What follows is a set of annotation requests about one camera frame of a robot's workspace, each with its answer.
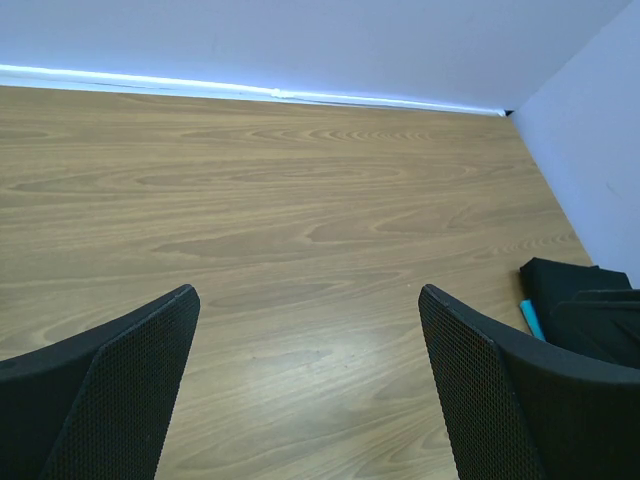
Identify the folded black t shirt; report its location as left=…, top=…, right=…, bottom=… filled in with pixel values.
left=519, top=258, right=639, bottom=369

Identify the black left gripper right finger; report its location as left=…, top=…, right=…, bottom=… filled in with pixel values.
left=418, top=284, right=639, bottom=479

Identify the folded teal t shirt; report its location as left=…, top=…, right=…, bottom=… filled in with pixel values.
left=519, top=299, right=546, bottom=341

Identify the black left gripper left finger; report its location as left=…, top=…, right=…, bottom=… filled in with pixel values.
left=1, top=285, right=200, bottom=479

